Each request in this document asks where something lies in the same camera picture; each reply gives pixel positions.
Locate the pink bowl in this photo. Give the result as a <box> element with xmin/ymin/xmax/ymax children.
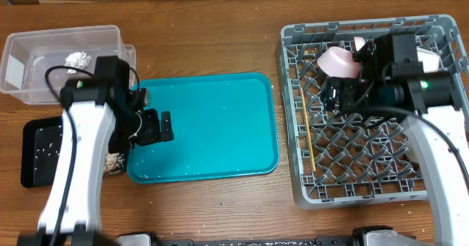
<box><xmin>317</xmin><ymin>47</ymin><xmax>360</xmax><ymax>78</ymax></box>

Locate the wooden chopstick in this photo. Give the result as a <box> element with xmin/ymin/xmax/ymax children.
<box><xmin>300</xmin><ymin>86</ymin><xmax>316</xmax><ymax>172</ymax></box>

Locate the white round plate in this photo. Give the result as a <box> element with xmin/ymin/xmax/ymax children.
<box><xmin>354</xmin><ymin>37</ymin><xmax>366</xmax><ymax>52</ymax></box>

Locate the white bowl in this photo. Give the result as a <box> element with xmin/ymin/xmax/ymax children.
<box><xmin>417</xmin><ymin>48</ymin><xmax>440</xmax><ymax>73</ymax></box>

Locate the white tissue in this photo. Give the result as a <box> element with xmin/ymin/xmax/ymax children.
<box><xmin>64</xmin><ymin>51</ymin><xmax>92</xmax><ymax>74</ymax></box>

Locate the light green cup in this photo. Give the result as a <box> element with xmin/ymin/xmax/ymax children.
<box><xmin>405</xmin><ymin>141</ymin><xmax>419</xmax><ymax>164</ymax></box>

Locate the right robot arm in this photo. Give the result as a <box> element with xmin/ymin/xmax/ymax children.
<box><xmin>317</xmin><ymin>32</ymin><xmax>468</xmax><ymax>245</ymax></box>

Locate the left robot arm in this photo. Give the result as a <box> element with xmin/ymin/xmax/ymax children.
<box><xmin>17</xmin><ymin>56</ymin><xmax>174</xmax><ymax>245</ymax></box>

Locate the grey dishwasher rack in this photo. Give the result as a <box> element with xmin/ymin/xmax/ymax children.
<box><xmin>277</xmin><ymin>14</ymin><xmax>468</xmax><ymax>209</ymax></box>

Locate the pile of rice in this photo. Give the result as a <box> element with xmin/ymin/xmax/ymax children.
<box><xmin>103</xmin><ymin>152</ymin><xmax>127</xmax><ymax>176</ymax></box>

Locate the teal serving tray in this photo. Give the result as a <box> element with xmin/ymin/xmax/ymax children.
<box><xmin>127</xmin><ymin>72</ymin><xmax>279</xmax><ymax>184</ymax></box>

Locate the black tray bin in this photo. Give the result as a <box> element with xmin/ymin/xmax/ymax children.
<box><xmin>20</xmin><ymin>116</ymin><xmax>128</xmax><ymax>188</ymax></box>

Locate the clear plastic bin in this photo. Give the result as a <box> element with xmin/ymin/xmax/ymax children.
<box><xmin>1</xmin><ymin>25</ymin><xmax>136</xmax><ymax>105</ymax></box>

